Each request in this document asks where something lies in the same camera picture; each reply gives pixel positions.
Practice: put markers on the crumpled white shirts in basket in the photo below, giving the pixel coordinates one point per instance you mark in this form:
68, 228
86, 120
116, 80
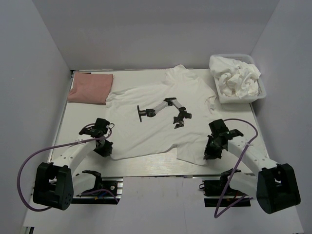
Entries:
235, 78

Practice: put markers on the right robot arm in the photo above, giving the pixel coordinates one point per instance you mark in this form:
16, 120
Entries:
272, 184

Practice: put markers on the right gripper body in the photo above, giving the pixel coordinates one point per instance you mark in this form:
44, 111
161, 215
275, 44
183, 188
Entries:
212, 149

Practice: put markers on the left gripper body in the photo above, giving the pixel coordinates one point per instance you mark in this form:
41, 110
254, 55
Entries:
104, 149

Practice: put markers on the white plastic basket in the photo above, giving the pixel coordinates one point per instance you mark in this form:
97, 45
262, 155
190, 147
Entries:
248, 59

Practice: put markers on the white t shirt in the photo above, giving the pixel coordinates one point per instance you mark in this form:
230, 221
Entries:
133, 136

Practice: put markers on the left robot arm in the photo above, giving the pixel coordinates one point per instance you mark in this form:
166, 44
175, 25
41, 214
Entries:
57, 182

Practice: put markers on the folded pink t shirt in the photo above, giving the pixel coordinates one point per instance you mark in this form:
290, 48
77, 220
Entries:
90, 88

